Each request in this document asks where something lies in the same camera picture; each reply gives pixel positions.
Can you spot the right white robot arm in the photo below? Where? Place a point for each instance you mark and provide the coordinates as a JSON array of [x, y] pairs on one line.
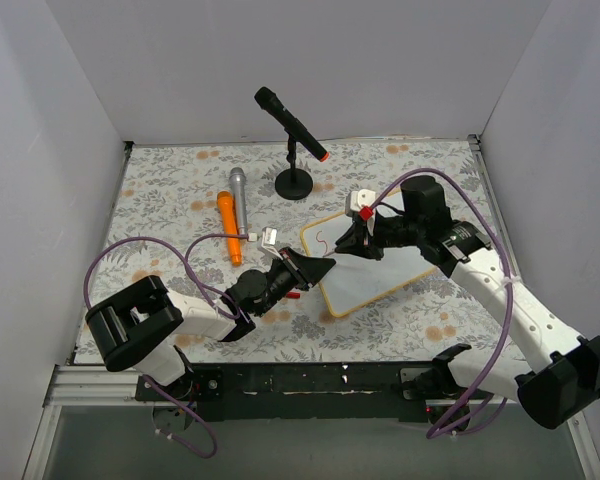
[[544, 365]]

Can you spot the aluminium frame rail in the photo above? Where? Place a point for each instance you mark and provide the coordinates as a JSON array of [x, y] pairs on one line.
[[91, 386]]

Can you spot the floral table mat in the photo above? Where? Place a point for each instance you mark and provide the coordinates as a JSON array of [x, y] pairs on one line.
[[166, 223]]

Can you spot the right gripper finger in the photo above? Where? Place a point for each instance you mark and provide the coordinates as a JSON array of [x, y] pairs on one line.
[[353, 240], [372, 252]]

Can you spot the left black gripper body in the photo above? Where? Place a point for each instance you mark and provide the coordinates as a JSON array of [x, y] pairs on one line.
[[296, 270]]

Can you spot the silver microphone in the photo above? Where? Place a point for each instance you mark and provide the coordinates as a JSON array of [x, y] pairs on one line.
[[237, 180]]

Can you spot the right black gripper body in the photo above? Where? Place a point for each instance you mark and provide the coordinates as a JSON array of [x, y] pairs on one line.
[[368, 237]]

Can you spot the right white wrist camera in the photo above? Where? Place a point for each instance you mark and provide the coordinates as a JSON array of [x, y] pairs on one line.
[[359, 203]]

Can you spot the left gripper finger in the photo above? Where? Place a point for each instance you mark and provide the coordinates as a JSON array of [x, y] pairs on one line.
[[296, 258], [313, 271]]

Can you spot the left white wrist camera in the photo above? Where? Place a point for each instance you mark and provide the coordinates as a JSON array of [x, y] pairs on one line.
[[268, 243]]

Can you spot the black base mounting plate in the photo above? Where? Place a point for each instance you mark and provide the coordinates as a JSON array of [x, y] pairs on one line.
[[300, 392]]

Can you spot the black microphone stand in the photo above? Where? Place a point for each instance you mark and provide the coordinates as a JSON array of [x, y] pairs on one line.
[[293, 183]]

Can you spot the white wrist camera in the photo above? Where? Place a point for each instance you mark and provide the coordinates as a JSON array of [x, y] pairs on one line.
[[359, 203], [268, 243]]

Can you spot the yellow framed whiteboard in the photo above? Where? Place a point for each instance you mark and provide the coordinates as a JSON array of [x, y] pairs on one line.
[[355, 282]]

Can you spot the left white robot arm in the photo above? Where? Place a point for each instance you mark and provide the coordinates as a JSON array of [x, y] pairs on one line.
[[132, 328]]

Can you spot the black microphone orange tip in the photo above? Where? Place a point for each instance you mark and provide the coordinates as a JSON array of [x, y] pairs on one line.
[[270, 103]]

